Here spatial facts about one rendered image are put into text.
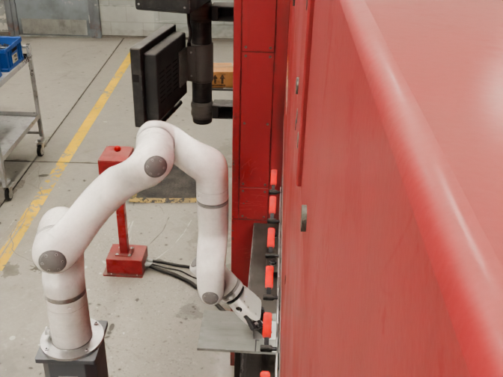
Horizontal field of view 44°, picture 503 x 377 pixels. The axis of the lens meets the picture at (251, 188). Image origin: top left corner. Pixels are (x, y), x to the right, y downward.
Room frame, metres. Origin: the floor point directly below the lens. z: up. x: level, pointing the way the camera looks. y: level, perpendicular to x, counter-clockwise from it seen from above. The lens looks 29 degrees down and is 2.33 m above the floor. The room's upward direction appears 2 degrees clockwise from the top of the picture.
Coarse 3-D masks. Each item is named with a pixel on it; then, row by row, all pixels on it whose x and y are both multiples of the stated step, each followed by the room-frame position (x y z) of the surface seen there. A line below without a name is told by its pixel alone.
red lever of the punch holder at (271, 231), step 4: (268, 228) 1.61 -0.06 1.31; (272, 228) 1.61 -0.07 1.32; (268, 232) 1.60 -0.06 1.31; (272, 232) 1.60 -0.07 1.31; (268, 236) 1.59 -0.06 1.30; (272, 236) 1.59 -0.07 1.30; (268, 240) 1.58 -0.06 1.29; (272, 240) 1.58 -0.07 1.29; (268, 244) 1.57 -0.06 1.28; (272, 244) 1.57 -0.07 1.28; (268, 256) 1.54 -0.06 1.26; (272, 256) 1.54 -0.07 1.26; (276, 256) 1.54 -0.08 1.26
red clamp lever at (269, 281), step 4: (268, 268) 1.40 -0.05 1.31; (272, 268) 1.41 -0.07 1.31; (268, 272) 1.39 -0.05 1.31; (272, 272) 1.40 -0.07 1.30; (268, 276) 1.39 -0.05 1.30; (272, 276) 1.39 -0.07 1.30; (268, 280) 1.38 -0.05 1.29; (272, 280) 1.38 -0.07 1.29; (268, 284) 1.37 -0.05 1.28; (272, 284) 1.37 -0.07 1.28; (268, 288) 1.36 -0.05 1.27; (268, 292) 1.35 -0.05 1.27; (264, 296) 1.34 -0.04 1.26; (268, 296) 1.34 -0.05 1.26; (272, 296) 1.34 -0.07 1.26; (276, 296) 1.35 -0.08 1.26; (264, 300) 1.34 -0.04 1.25; (268, 300) 1.34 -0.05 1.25; (272, 300) 1.34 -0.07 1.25
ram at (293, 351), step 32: (288, 32) 2.31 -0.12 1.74; (288, 64) 1.92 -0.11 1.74; (288, 96) 1.63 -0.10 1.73; (288, 128) 1.42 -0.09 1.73; (288, 160) 1.24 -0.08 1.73; (288, 192) 1.09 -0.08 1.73; (288, 224) 0.97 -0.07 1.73; (288, 256) 0.87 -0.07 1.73; (288, 288) 0.78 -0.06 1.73; (288, 320) 0.71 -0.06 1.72; (288, 352) 0.64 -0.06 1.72
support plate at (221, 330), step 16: (208, 320) 1.54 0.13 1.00; (224, 320) 1.54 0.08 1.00; (240, 320) 1.55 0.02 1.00; (272, 320) 1.55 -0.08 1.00; (208, 336) 1.47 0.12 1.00; (224, 336) 1.47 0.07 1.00; (240, 336) 1.47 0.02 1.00; (240, 352) 1.41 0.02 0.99; (256, 352) 1.41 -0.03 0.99; (272, 352) 1.41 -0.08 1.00
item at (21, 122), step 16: (32, 64) 4.82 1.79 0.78; (0, 80) 4.28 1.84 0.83; (32, 80) 4.81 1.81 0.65; (0, 112) 4.83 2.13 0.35; (16, 112) 4.83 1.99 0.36; (32, 112) 4.83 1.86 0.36; (0, 128) 4.57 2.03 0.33; (16, 128) 4.57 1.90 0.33; (0, 144) 4.26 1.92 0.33; (16, 144) 4.25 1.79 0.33; (0, 160) 3.94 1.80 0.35
